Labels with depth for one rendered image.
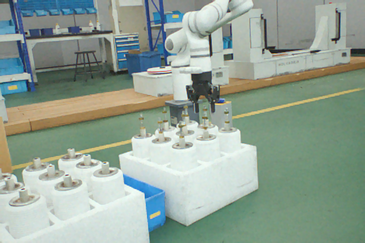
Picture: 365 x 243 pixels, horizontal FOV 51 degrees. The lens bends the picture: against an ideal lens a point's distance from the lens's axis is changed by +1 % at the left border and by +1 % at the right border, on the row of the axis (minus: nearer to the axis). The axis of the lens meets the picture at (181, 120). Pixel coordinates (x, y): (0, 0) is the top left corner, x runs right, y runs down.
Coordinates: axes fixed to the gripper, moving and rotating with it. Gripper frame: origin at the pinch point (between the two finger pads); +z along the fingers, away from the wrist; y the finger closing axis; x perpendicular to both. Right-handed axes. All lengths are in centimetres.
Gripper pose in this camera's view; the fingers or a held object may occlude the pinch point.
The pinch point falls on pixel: (203, 109)
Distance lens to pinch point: 138.3
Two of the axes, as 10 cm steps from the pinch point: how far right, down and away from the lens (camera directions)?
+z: 0.9, 9.7, 2.3
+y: -7.7, -0.8, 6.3
